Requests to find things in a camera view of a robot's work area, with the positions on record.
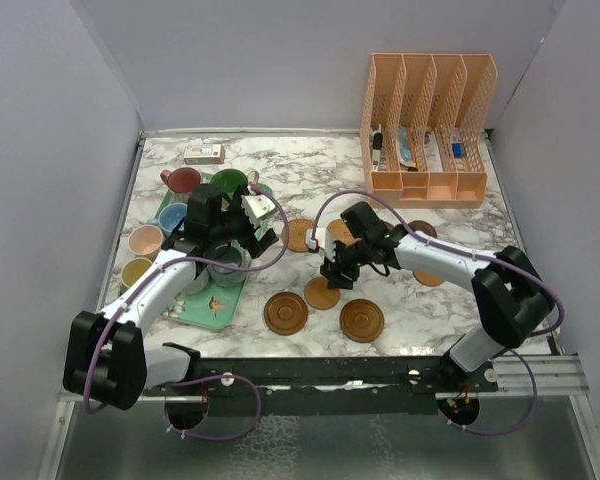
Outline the pink mug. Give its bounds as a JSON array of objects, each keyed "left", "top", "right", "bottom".
[{"left": 128, "top": 225, "right": 164, "bottom": 261}]

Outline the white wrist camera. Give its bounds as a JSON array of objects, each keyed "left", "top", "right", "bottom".
[
  {"left": 305, "top": 228, "right": 336, "bottom": 261},
  {"left": 241, "top": 194, "right": 276, "bottom": 228}
]

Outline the green floral mug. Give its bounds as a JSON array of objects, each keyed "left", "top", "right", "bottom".
[{"left": 210, "top": 168, "right": 260, "bottom": 196}]

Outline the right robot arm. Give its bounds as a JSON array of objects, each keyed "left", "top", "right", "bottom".
[{"left": 306, "top": 202, "right": 558, "bottom": 391}]

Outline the woven rattan coaster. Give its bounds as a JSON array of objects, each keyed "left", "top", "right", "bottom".
[
  {"left": 327, "top": 219, "right": 356, "bottom": 245},
  {"left": 281, "top": 218, "right": 314, "bottom": 253}
]

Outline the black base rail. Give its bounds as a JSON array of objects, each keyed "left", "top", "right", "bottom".
[{"left": 144, "top": 356, "right": 498, "bottom": 417}]

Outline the black grey marker pen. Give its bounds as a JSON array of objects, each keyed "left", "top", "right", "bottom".
[{"left": 371, "top": 130, "right": 383, "bottom": 171}]

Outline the blue mug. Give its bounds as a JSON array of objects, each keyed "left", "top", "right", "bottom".
[{"left": 148, "top": 202, "right": 187, "bottom": 237}]

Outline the red floral mug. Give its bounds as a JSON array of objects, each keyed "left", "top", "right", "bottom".
[{"left": 160, "top": 167, "right": 202, "bottom": 194}]

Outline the peach plastic file organizer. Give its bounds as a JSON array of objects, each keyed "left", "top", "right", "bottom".
[{"left": 359, "top": 52, "right": 498, "bottom": 209}]

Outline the light brown wooden coaster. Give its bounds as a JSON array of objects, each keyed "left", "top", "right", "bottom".
[{"left": 413, "top": 270, "right": 445, "bottom": 287}]

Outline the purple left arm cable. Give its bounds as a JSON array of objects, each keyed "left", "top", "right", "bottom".
[{"left": 82, "top": 185, "right": 292, "bottom": 441}]

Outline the small white red box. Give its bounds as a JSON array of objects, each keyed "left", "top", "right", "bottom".
[{"left": 183, "top": 144, "right": 225, "bottom": 165}]

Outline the yellow mug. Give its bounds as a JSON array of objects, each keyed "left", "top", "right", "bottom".
[{"left": 120, "top": 257, "right": 152, "bottom": 292}]

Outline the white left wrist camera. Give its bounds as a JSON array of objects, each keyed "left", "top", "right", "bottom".
[{"left": 241, "top": 194, "right": 276, "bottom": 228}]

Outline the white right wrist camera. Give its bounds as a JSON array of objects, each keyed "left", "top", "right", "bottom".
[{"left": 305, "top": 228, "right": 336, "bottom": 261}]

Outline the brown ringed wooden coaster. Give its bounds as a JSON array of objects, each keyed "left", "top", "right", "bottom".
[{"left": 263, "top": 292, "right": 308, "bottom": 335}]

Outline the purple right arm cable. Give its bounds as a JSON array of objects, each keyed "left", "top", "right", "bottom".
[{"left": 311, "top": 189, "right": 566, "bottom": 436}]

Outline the green serving tray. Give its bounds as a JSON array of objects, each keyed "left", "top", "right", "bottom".
[{"left": 160, "top": 174, "right": 251, "bottom": 330}]

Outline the white printed packet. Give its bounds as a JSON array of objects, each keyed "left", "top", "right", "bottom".
[{"left": 424, "top": 131, "right": 443, "bottom": 172}]

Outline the white blue packet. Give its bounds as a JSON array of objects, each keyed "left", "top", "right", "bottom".
[{"left": 397, "top": 125, "right": 417, "bottom": 171}]

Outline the grey mug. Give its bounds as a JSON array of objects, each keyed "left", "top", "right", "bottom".
[{"left": 209, "top": 245, "right": 247, "bottom": 288}]

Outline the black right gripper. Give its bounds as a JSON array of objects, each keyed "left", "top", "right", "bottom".
[{"left": 320, "top": 238, "right": 372, "bottom": 289}]

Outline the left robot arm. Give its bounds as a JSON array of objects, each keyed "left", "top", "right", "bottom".
[{"left": 63, "top": 183, "right": 285, "bottom": 414}]

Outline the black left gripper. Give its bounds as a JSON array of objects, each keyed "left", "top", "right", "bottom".
[{"left": 211, "top": 185, "right": 278, "bottom": 257}]

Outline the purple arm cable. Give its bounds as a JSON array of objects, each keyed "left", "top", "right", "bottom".
[
  {"left": 82, "top": 185, "right": 292, "bottom": 441},
  {"left": 311, "top": 189, "right": 566, "bottom": 436}
]

